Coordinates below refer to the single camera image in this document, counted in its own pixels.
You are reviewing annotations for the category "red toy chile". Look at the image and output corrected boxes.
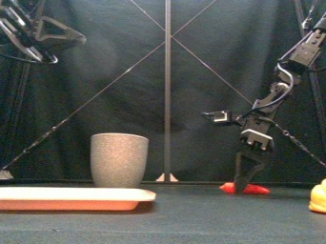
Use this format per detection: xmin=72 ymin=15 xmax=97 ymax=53
xmin=219 ymin=181 xmax=271 ymax=195

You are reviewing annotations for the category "black cloth backdrop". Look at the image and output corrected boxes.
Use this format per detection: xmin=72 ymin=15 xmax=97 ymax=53
xmin=0 ymin=0 xmax=326 ymax=185

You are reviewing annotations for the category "grey speckled cup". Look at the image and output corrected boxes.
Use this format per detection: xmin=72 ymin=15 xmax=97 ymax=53
xmin=89 ymin=132 xmax=149 ymax=189

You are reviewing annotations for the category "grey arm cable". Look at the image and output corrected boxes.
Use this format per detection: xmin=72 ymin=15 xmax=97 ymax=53
xmin=241 ymin=61 xmax=295 ymax=119

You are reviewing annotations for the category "vertical metal frame post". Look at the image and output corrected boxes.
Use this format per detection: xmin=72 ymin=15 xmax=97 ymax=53
xmin=154 ymin=0 xmax=179 ymax=183

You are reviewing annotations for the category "dark side frame post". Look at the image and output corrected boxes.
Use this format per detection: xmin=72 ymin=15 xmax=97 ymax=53
xmin=292 ymin=0 xmax=326 ymax=151

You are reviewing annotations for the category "pink rectangular plate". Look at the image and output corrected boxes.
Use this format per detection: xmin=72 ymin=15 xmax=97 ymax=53
xmin=0 ymin=186 xmax=157 ymax=212

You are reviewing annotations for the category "yellow toy food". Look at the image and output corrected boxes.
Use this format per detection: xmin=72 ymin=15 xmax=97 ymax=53
xmin=308 ymin=178 xmax=326 ymax=214

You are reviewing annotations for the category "metal frame foot bracket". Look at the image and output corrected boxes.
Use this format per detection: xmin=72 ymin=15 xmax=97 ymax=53
xmin=0 ymin=169 xmax=14 ymax=181

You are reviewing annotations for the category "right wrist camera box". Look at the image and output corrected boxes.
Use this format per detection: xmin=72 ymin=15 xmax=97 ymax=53
xmin=200 ymin=110 xmax=233 ymax=126

